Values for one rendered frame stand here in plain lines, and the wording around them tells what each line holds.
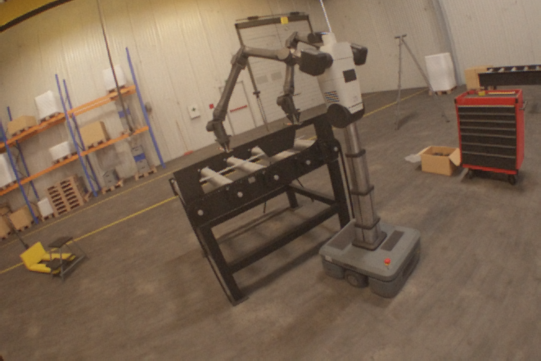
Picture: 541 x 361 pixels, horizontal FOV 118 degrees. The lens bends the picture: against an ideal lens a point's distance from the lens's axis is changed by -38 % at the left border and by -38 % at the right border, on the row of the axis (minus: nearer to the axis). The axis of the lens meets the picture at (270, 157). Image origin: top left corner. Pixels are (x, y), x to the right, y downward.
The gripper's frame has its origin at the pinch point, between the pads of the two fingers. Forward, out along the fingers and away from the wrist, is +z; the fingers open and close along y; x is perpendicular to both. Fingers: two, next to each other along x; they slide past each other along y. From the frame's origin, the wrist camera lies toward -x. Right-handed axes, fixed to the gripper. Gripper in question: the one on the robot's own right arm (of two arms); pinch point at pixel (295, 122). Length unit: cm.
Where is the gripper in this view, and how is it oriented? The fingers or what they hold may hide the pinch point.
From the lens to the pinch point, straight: 194.9
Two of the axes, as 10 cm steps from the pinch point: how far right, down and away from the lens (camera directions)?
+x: 4.7, 1.0, -8.8
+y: -8.4, 3.6, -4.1
